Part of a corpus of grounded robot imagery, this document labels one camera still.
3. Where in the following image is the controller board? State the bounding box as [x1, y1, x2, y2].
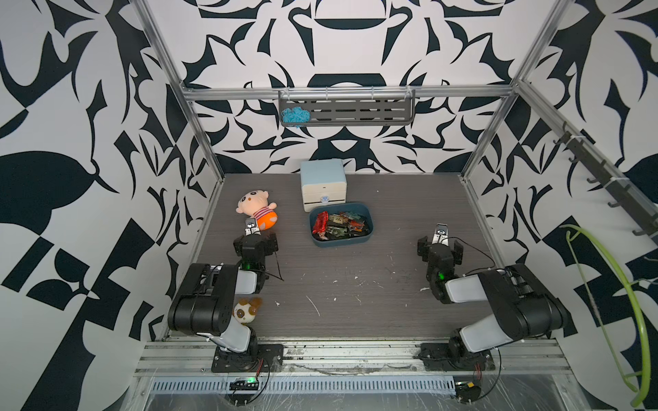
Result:
[455, 381, 482, 404]
[229, 377, 260, 392]

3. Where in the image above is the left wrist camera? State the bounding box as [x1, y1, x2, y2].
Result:
[244, 217, 260, 236]

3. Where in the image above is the right controller board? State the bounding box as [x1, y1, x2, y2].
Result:
[455, 381, 482, 404]

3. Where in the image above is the green floral tea bag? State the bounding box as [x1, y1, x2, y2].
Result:
[325, 226, 350, 241]

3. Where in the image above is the brown white plush toy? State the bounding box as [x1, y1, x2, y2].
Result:
[233, 297, 263, 324]

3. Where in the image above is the green hose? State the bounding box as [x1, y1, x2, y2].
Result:
[559, 223, 652, 408]

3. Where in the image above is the white cable duct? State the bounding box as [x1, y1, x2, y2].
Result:
[151, 375, 456, 395]

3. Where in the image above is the left controller board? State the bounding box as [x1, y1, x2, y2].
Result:
[229, 377, 260, 392]

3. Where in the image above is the yellow oolong tea bag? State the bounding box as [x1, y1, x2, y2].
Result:
[328, 214, 350, 226]

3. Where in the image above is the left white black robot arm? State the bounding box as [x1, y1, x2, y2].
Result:
[167, 234, 279, 359]

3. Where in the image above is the teal plastic storage box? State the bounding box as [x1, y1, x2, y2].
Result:
[308, 202, 375, 248]

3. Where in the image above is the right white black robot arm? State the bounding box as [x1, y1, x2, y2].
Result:
[417, 236, 571, 368]

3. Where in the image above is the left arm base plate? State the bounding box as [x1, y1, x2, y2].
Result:
[211, 342, 284, 373]

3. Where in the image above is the black hook rail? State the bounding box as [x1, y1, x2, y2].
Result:
[553, 121, 657, 243]

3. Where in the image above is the blue scrunchie bundle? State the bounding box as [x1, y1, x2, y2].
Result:
[281, 106, 311, 128]

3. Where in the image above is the grey wall shelf rack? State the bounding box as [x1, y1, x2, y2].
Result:
[278, 87, 416, 128]

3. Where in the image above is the pink plush doll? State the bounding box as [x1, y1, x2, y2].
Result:
[236, 189, 279, 231]

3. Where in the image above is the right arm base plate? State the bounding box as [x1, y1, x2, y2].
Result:
[416, 340, 496, 372]

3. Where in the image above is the white blue drawer cabinet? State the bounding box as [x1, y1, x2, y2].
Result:
[300, 159, 347, 212]

